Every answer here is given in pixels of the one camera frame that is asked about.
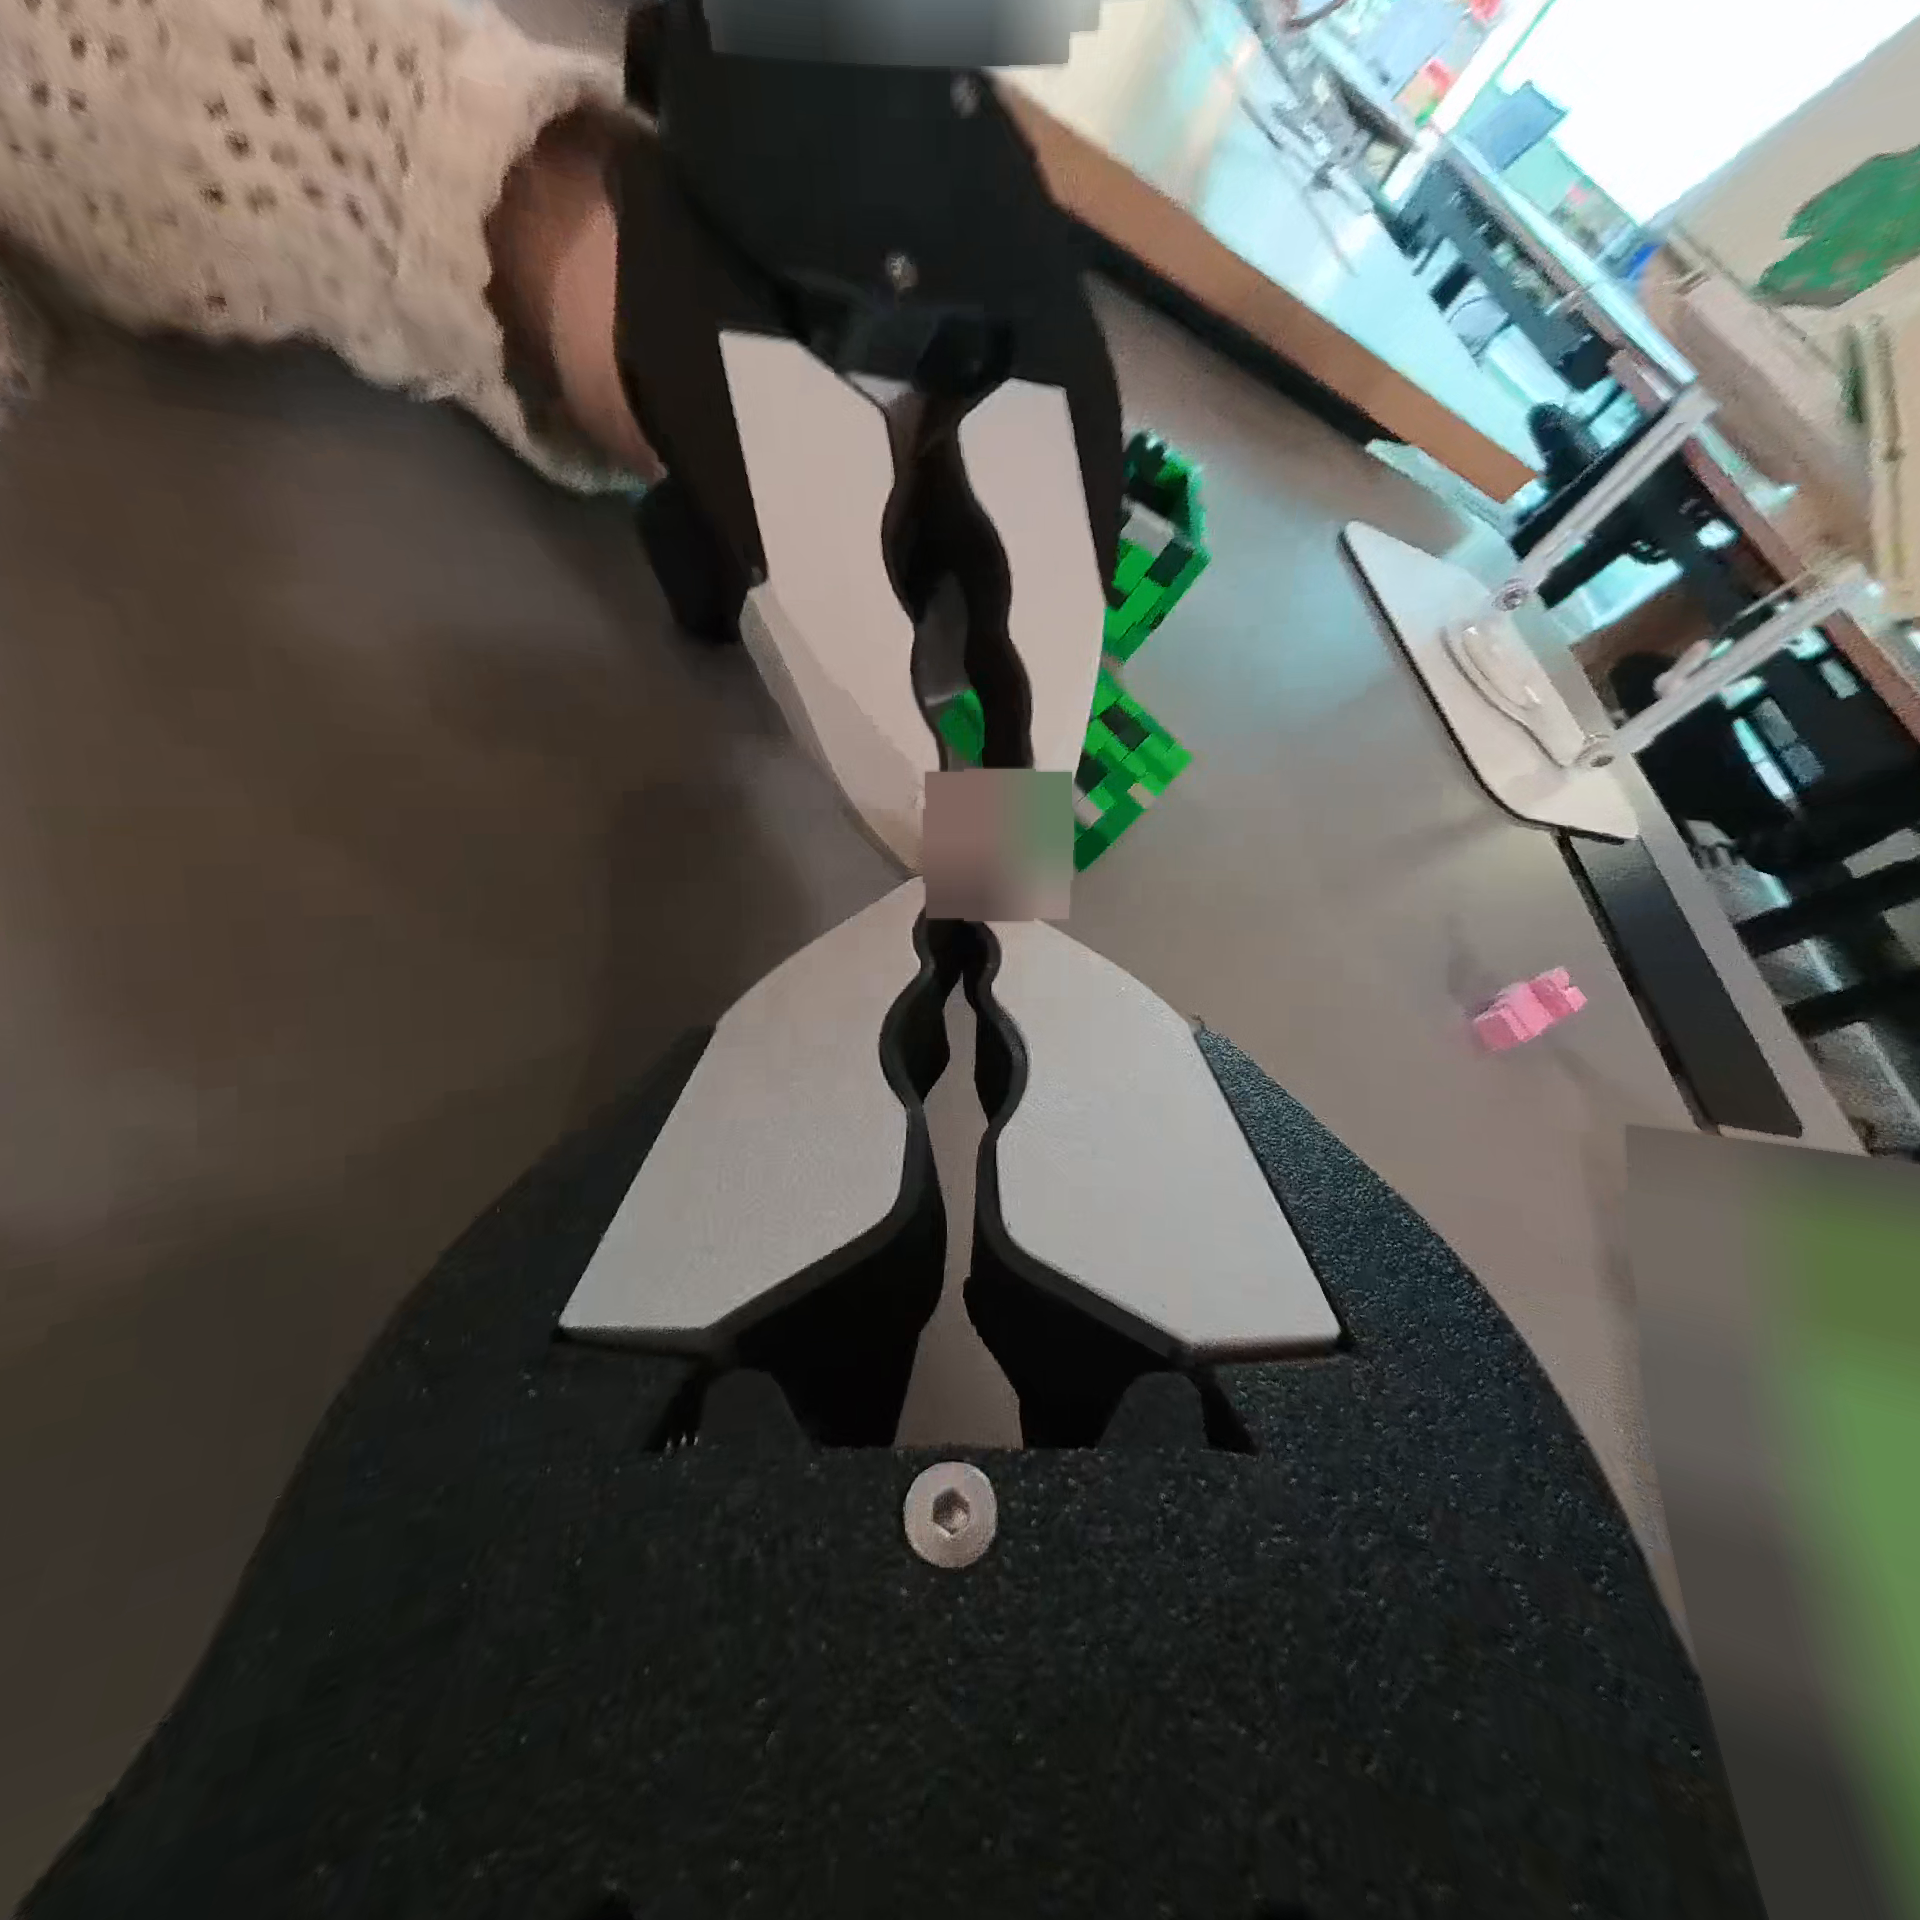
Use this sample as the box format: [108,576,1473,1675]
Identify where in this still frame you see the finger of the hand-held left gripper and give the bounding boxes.
[717,328,945,888]
[960,377,1097,783]

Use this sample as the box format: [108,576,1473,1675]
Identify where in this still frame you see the person's left forearm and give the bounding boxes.
[0,0,648,496]

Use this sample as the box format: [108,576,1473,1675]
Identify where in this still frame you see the wooden table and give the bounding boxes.
[997,75,1543,505]

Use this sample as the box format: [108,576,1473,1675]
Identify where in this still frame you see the creeper print instruction booklet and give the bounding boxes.
[1755,158,1920,313]

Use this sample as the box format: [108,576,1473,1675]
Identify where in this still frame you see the pink lego pig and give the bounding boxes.
[1473,967,1588,1052]

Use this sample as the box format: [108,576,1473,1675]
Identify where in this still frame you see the white rounded desk mat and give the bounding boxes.
[1340,519,1643,842]

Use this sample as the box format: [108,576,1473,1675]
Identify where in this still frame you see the person's left hand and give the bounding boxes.
[492,103,665,486]

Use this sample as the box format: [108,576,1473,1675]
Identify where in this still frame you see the black keyboard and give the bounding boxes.
[1559,833,1807,1144]

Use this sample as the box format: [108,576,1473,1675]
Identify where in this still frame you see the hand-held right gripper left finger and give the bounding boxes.
[556,878,954,1345]

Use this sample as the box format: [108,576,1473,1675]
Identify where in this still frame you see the white computer mouse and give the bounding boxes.
[1448,616,1593,768]

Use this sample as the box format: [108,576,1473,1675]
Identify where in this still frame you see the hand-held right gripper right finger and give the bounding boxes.
[968,914,1344,1367]

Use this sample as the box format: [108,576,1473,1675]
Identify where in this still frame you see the green lego creeper body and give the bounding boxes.
[1073,433,1212,874]

